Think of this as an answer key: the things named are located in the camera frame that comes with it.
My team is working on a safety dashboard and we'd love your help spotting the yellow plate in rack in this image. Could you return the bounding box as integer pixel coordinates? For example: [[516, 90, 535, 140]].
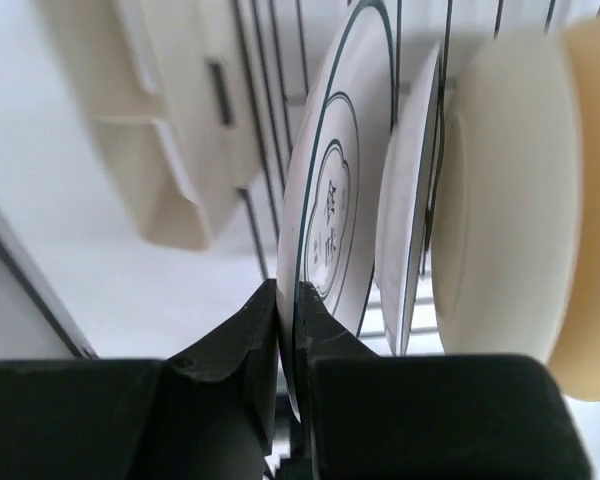
[[549, 17, 600, 401]]

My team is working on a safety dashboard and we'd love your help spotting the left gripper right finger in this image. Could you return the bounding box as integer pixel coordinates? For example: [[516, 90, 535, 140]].
[[297, 283, 593, 479]]

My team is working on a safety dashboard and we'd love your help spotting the cream white plate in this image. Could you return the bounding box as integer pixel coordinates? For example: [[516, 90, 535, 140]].
[[431, 30, 582, 362]]

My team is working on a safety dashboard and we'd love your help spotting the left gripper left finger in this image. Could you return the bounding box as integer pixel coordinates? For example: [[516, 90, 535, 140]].
[[0, 280, 278, 479]]

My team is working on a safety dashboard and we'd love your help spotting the white plate green outline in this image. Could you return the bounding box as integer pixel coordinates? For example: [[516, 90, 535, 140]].
[[276, 1, 398, 410]]

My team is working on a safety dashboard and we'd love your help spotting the grey wire dish rack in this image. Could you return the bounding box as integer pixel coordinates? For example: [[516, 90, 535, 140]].
[[234, 0, 600, 480]]

